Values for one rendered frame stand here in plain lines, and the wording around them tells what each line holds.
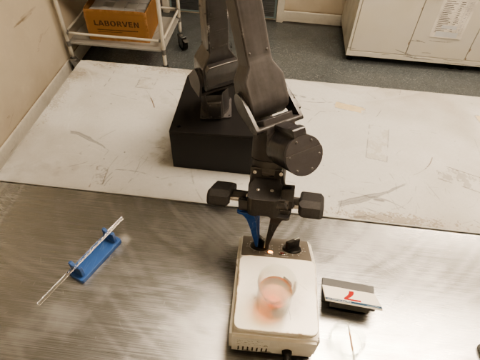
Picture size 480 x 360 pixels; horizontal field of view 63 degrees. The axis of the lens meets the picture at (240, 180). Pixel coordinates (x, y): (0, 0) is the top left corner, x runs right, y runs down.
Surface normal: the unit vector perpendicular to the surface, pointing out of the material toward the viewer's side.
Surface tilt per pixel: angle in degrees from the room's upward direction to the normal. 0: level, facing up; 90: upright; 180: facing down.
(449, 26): 88
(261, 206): 77
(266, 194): 14
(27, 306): 0
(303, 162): 63
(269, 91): 55
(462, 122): 0
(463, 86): 0
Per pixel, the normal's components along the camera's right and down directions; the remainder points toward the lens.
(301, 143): 0.37, 0.30
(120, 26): -0.06, 0.75
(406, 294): 0.04, -0.67
